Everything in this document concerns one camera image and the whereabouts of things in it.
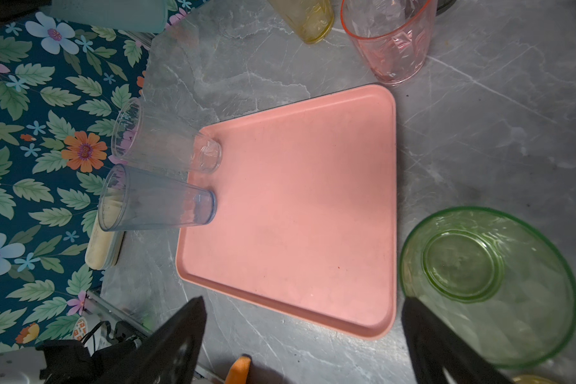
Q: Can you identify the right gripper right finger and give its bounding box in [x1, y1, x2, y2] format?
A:
[401, 297, 510, 383]

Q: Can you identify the orange plush toy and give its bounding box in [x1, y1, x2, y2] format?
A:
[225, 355, 252, 384]

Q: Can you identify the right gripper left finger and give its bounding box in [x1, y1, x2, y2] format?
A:
[95, 297, 207, 383]

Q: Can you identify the short green cup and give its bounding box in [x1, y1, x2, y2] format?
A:
[398, 206, 576, 370]

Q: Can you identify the beige sponge brush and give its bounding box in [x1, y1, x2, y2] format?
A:
[85, 195, 124, 270]

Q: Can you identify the grey smoky cup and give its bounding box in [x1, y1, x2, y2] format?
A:
[436, 0, 457, 15]

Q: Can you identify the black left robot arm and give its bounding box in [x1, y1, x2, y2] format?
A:
[0, 339, 142, 383]

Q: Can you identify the blue transparent cup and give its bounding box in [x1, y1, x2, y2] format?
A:
[98, 165, 217, 231]

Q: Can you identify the short yellow cup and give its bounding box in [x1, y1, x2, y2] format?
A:
[512, 374, 557, 384]

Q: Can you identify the pink plastic tray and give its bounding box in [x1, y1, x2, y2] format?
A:
[176, 84, 398, 340]

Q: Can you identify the clear transparent cup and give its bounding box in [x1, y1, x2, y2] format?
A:
[111, 98, 222, 174]

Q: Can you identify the teal frosted cup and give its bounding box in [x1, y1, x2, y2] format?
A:
[41, 0, 168, 34]

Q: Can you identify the yellow tall cup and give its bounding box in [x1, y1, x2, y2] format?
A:
[268, 0, 334, 45]

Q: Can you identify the pink short cup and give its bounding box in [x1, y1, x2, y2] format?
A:
[340, 0, 438, 86]

